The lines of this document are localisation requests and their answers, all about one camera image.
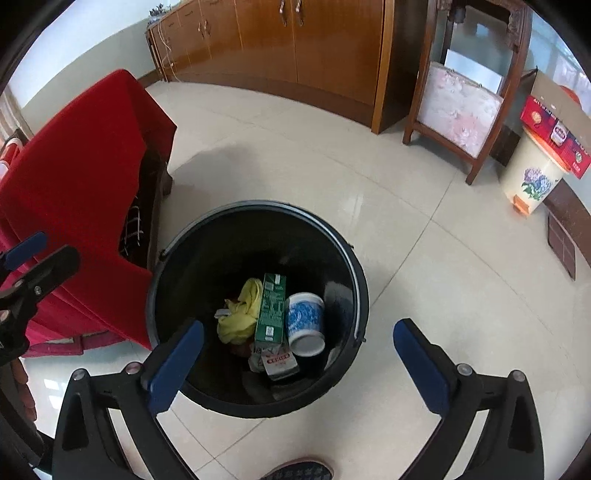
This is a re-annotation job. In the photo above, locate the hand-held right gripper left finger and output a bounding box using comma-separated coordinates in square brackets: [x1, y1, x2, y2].
[52, 318, 205, 480]

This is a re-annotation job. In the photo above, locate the wooden sideboard cabinet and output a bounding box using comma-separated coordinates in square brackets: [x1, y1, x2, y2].
[147, 0, 397, 136]

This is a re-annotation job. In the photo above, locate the white cable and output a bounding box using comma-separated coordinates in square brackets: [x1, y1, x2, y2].
[154, 21, 178, 70]

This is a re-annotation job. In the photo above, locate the green carton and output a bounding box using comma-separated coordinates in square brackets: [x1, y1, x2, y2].
[254, 273, 288, 356]

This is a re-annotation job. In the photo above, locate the red tablecloth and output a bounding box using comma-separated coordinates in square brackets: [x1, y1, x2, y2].
[0, 69, 177, 358]

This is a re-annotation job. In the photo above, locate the person's left hand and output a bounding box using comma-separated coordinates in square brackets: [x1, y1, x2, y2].
[10, 357, 38, 422]

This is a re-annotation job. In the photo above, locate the cream flowered bin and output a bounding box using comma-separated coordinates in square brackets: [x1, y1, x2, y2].
[501, 127, 565, 217]

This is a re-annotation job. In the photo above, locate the person's patterned shoe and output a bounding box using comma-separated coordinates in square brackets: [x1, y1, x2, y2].
[259, 457, 335, 480]

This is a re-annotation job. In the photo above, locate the yellow plastic bag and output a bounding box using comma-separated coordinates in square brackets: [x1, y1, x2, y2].
[216, 278, 264, 344]

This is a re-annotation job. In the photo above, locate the pink floral cushion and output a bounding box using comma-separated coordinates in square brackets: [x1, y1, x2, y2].
[418, 62, 505, 160]

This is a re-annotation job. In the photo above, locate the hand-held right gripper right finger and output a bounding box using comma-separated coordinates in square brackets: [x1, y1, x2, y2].
[392, 318, 546, 480]

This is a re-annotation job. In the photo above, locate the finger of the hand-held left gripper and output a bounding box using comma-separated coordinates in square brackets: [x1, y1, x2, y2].
[0, 232, 49, 273]
[0, 246, 81, 319]

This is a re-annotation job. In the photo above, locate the red and white paper pack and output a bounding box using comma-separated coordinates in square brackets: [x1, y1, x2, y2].
[259, 348, 300, 381]

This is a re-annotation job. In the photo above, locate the printed cardboard box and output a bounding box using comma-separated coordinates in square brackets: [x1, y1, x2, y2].
[520, 69, 591, 181]

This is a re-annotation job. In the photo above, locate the black trash bin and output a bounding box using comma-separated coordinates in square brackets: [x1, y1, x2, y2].
[147, 199, 370, 419]

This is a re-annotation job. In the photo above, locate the blue and white noodle bowl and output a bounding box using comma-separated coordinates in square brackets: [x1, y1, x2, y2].
[284, 292, 326, 357]

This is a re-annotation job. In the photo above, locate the dark brown floor grate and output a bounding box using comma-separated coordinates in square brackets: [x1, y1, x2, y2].
[547, 213, 578, 281]

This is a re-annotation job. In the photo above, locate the tall wooden stand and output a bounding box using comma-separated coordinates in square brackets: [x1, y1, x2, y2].
[403, 0, 534, 185]

